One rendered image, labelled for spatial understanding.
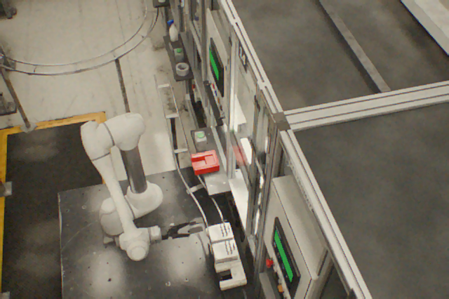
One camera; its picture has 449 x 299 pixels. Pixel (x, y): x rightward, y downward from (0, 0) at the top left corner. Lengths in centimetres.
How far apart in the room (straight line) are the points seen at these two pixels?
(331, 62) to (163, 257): 155
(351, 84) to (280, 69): 28
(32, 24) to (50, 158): 206
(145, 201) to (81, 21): 342
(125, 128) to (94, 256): 91
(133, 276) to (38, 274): 111
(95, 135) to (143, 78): 260
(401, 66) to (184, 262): 163
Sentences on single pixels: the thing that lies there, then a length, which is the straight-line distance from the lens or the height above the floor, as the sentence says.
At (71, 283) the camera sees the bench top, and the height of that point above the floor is 68.
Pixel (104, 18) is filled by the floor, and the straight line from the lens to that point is 584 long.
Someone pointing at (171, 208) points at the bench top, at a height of 68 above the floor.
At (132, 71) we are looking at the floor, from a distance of 504.
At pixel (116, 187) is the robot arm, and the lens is 242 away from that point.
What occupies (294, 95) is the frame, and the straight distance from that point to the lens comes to 181.
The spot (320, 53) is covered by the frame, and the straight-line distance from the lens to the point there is 201.
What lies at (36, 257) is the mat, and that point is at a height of 1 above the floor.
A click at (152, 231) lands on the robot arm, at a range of 250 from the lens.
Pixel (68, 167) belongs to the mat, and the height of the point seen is 1.
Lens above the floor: 324
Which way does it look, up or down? 51 degrees down
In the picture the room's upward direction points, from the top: 1 degrees clockwise
